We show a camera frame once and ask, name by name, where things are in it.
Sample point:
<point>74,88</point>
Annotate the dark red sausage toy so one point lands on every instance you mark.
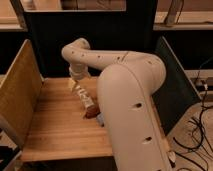
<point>91,113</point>

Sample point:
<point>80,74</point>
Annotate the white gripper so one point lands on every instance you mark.
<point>77,72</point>

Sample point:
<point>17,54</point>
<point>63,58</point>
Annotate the wooden left side panel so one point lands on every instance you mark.
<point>19,91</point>

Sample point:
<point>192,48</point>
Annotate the white bottle with label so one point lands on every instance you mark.
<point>84,96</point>

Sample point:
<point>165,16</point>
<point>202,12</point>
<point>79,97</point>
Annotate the black back panel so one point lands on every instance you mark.
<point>130,29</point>

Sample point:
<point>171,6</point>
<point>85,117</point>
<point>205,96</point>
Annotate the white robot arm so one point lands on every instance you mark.
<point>124,89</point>

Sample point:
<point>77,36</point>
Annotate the black panel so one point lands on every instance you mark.
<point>130,29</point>
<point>177,94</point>

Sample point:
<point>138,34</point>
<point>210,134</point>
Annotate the black right side panel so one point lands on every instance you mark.
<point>177,94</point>

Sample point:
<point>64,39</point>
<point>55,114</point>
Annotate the blue sponge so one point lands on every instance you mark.
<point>100,120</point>

